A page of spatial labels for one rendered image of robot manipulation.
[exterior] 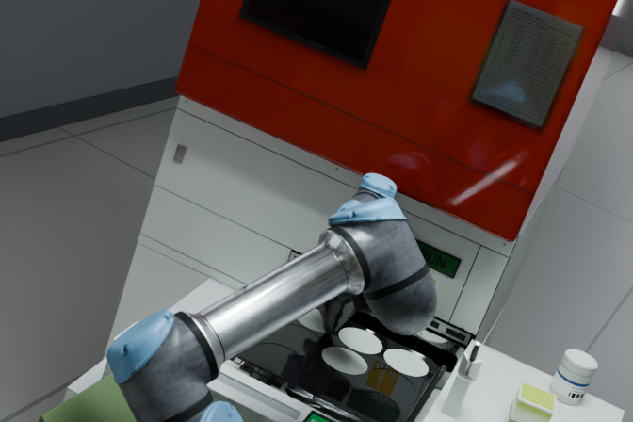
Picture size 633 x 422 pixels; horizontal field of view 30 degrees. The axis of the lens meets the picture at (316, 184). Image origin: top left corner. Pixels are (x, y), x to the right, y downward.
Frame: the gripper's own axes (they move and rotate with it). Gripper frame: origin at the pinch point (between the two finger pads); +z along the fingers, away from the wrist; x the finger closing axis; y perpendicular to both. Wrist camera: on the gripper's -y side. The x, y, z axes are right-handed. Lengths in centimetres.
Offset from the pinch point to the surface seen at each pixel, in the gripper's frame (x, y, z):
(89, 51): -54, 306, 55
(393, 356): -12.1, -7.6, 1.3
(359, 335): -7.7, 0.2, 1.3
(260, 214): 6.9, 30.5, -10.8
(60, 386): 8, 105, 91
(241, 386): 34.2, -24.7, -4.4
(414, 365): -15.7, -11.0, 1.3
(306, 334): 5.6, 0.4, 1.4
